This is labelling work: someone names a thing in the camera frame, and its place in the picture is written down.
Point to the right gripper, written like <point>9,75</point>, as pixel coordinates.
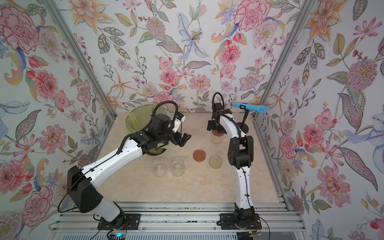
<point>211,126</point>

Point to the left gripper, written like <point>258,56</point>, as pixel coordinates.
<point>183,141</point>

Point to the jar with terracotta lid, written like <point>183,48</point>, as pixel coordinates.
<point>177,167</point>
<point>217,137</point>

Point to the terracotta jar lid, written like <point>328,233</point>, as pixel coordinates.
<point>199,155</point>

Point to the beige jar lid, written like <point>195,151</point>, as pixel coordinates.
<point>215,162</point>

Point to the clear jar with rice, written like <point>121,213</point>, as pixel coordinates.
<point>159,167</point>

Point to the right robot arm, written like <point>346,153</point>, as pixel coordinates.
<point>240,157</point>

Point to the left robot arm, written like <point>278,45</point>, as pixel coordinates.
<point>83,183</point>

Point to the blue microphone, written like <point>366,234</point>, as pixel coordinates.
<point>256,108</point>

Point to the yellow-green plastic bin liner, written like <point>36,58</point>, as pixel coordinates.
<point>138,118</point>

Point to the black mesh trash bin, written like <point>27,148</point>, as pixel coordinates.
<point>141,120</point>

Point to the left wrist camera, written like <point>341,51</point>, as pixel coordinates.
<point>179,118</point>

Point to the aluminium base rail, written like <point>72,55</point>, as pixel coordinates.
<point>187,217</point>

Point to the right aluminium corner post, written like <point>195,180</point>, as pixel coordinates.
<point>302,15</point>

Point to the aluminium corner post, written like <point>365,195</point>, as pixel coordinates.
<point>63,27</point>
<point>302,15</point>

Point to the left aluminium corner post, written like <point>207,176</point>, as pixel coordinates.
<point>63,27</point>

